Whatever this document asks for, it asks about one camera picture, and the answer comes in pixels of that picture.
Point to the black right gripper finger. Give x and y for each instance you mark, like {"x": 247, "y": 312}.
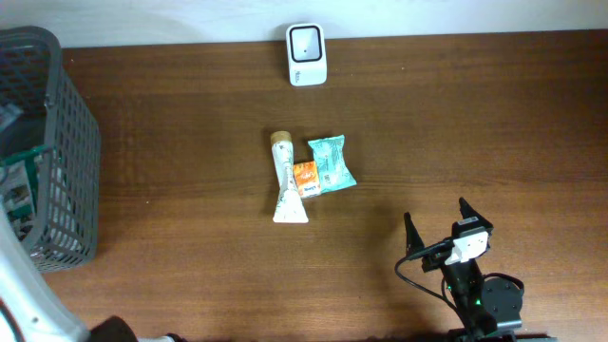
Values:
{"x": 414, "y": 242}
{"x": 468, "y": 212}

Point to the teal wet wipes pack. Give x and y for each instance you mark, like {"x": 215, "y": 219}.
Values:
{"x": 328, "y": 155}

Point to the orange tissue packet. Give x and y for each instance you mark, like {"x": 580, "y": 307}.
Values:
{"x": 307, "y": 179}

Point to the white tube with tan cap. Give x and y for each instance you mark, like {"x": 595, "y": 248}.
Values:
{"x": 289, "y": 206}

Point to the green 3M package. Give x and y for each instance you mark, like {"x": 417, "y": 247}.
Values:
{"x": 24, "y": 182}

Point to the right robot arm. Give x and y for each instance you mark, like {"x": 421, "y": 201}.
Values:
{"x": 488, "y": 305}

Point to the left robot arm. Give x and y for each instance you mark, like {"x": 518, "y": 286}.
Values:
{"x": 31, "y": 311}

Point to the white barcode scanner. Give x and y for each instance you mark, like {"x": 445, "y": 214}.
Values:
{"x": 307, "y": 54}

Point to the grey plastic mesh basket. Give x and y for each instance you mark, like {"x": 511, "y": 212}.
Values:
{"x": 41, "y": 105}

